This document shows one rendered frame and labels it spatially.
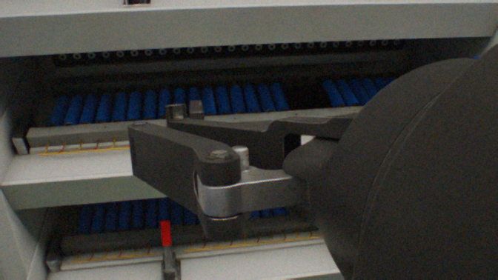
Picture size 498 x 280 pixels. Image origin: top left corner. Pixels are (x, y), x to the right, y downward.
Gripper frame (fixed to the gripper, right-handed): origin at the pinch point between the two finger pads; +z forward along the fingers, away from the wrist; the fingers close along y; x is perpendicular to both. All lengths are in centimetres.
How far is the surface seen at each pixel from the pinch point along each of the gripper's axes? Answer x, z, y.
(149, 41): 6.6, 18.5, -11.3
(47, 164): -7.1, 23.3, -25.4
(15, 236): -15.7, 22.3, -30.2
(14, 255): -18.4, 22.8, -31.0
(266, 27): 7.6, 17.9, 1.4
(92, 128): -3.3, 24.9, -20.0
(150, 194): -11.7, 22.5, -13.3
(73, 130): -3.3, 24.9, -22.2
